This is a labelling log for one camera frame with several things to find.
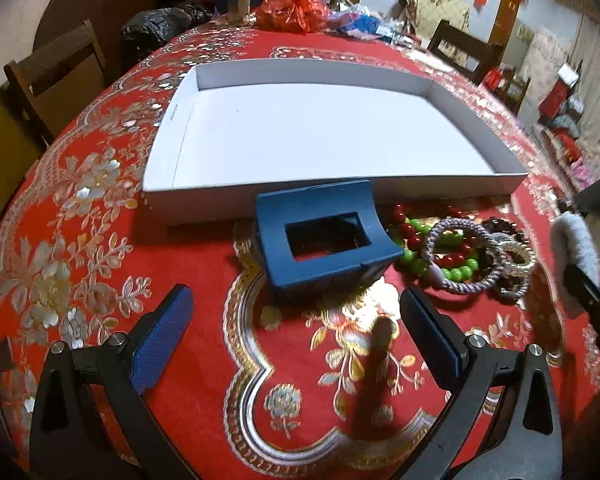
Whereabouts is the green bead bracelet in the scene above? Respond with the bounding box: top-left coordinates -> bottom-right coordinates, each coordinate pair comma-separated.
392,216 -> 481,284

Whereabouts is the dark wooden chair far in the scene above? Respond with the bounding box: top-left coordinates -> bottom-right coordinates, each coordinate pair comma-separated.
427,20 -> 505,86

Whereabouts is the wooden chair left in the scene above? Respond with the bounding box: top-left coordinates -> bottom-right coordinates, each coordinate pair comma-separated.
4,20 -> 108,145

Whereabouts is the blue tissue packet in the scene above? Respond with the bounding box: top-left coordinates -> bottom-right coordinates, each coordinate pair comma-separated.
337,11 -> 382,40

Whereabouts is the red plastic bag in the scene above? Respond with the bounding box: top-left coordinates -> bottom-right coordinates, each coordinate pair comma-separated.
256,0 -> 330,34

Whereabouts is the black plastic bag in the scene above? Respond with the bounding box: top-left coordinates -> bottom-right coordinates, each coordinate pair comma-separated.
121,3 -> 213,56

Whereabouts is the white shallow cardboard tray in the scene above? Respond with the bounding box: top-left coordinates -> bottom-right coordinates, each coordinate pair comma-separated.
142,58 -> 527,224

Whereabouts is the red floral tablecloth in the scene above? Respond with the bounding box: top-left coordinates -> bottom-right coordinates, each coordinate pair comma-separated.
0,23 -> 600,479

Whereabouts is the fluffy light blue scrunchie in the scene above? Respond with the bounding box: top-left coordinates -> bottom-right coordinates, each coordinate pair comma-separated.
550,212 -> 600,320

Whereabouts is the blue hair claw clip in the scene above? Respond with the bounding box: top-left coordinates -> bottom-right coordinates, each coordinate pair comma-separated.
256,180 -> 403,296

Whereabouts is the red bead bracelet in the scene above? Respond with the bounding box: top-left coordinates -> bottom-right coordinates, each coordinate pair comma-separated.
389,201 -> 481,269

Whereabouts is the dark brown bead bracelet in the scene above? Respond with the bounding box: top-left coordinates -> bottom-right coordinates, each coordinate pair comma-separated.
479,214 -> 531,246

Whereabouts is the lilac braided hair tie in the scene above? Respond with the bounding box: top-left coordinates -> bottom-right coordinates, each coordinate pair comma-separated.
422,216 -> 508,296

